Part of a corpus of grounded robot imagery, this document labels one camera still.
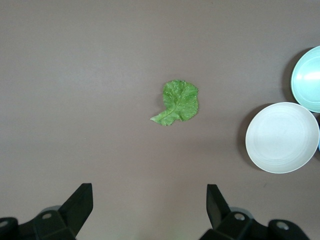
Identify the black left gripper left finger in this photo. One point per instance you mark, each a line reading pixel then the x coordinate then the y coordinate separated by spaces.
pixel 70 215

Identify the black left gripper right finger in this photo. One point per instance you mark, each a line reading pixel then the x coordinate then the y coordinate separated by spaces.
pixel 225 220

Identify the green lettuce leaf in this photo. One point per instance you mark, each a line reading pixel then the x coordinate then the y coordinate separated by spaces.
pixel 180 102

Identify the beige round plate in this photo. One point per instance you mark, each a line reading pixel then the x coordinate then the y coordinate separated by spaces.
pixel 282 137

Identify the blue round plate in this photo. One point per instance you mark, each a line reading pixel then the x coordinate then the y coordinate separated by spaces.
pixel 319 147

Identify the brown table cover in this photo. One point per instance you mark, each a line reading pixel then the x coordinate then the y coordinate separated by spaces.
pixel 75 75

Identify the pale green round plate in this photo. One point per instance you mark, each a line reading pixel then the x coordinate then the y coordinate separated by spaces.
pixel 308 80

